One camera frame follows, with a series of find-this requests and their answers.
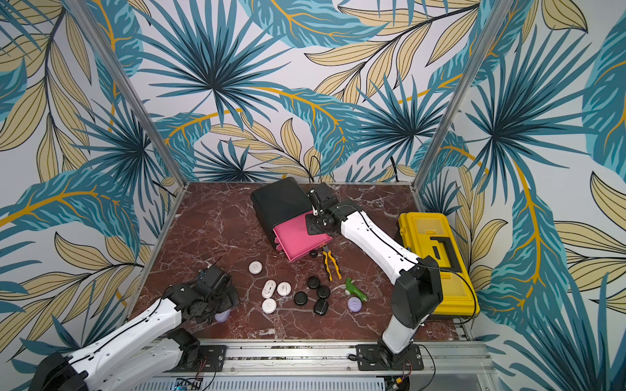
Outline purple oval earphone case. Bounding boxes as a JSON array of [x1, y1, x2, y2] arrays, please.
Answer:
[[215, 310, 231, 324]]

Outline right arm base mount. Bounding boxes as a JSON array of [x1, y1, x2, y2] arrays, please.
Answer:
[[353, 344, 424, 371]]

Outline white oval earphone case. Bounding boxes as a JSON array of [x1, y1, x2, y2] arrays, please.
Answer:
[[262, 280, 277, 299]]

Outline black drawer cabinet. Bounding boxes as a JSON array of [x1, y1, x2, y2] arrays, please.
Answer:
[[250, 178, 312, 248]]

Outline yellow toolbox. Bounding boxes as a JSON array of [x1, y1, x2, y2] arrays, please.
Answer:
[[399, 212, 480, 319]]

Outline purple round earphone case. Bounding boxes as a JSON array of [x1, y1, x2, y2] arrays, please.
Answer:
[[347, 297, 363, 313]]

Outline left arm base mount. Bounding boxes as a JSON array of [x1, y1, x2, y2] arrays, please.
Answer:
[[166, 345, 227, 373]]

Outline green plastic toy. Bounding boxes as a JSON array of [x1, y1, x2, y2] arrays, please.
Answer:
[[345, 278, 368, 302]]

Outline white round earphone case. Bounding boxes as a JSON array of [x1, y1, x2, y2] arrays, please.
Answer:
[[249, 261, 263, 275], [276, 282, 292, 297], [262, 298, 277, 314]]

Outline pink drawer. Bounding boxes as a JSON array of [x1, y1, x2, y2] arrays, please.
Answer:
[[273, 212, 333, 263]]

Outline yellow black pliers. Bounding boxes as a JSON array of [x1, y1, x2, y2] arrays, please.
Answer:
[[322, 245, 342, 282]]

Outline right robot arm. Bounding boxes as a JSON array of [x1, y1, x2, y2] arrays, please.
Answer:
[[306, 183, 443, 357]]

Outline aluminium rail frame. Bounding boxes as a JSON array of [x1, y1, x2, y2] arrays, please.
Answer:
[[72, 339, 500, 391]]

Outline black oval earphone case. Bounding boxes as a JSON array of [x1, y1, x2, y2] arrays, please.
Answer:
[[313, 298, 329, 316]]

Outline black round earphone case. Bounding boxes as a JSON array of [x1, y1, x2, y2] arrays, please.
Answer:
[[306, 276, 321, 290], [316, 285, 331, 299], [293, 292, 308, 306]]

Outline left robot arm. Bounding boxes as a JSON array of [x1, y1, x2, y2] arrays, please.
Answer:
[[29, 266, 239, 390]]

